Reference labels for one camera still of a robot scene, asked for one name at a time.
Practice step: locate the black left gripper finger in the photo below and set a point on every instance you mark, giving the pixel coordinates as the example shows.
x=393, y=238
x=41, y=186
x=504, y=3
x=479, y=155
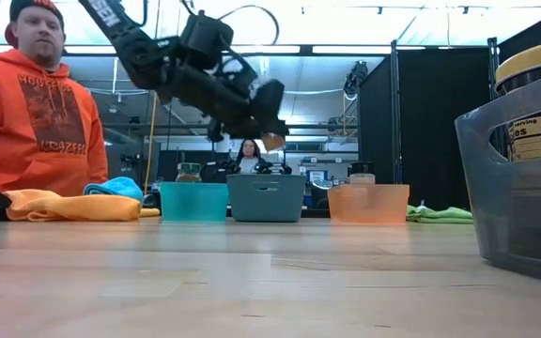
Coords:
x=240, y=130
x=270, y=108

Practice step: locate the small clear glass jar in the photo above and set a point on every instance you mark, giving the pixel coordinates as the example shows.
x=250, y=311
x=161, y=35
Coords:
x=273, y=142

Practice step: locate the green-lid spice jar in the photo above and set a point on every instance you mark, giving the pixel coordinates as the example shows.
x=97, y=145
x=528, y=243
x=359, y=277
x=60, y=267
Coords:
x=188, y=171

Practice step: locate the black-lid spice jar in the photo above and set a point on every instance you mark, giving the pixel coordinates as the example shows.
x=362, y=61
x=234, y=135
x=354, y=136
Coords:
x=362, y=170

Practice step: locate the yellow-lid spice jar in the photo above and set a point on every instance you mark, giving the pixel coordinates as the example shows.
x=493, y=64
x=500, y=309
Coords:
x=538, y=61

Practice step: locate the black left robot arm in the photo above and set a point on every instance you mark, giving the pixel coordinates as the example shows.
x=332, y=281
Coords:
x=129, y=42

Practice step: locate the person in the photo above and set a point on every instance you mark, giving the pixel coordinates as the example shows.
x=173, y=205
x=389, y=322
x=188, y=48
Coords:
x=40, y=117
x=249, y=157

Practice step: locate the blue-grey plastic bin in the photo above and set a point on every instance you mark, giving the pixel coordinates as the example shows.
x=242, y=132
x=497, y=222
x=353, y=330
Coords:
x=266, y=202

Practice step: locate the teal plastic bin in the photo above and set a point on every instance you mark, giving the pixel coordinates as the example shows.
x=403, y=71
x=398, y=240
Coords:
x=193, y=202

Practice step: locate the blue cloth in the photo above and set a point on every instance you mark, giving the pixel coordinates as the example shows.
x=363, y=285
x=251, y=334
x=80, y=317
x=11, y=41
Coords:
x=115, y=188

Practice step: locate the orange plastic bin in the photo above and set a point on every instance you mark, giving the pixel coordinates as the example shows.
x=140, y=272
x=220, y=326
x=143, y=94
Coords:
x=369, y=204

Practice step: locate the black room divider panel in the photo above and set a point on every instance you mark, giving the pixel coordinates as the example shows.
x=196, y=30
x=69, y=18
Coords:
x=435, y=117

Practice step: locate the yellow cloth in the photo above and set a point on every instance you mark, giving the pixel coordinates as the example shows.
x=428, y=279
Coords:
x=64, y=206

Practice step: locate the green cloth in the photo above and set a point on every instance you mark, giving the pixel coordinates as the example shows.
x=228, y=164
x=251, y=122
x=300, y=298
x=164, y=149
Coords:
x=439, y=215

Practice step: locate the grey plastic bin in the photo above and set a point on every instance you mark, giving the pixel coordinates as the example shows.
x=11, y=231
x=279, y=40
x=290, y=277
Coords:
x=524, y=216

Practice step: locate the black table frame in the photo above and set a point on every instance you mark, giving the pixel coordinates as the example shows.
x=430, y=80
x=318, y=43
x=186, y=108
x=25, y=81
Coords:
x=316, y=213

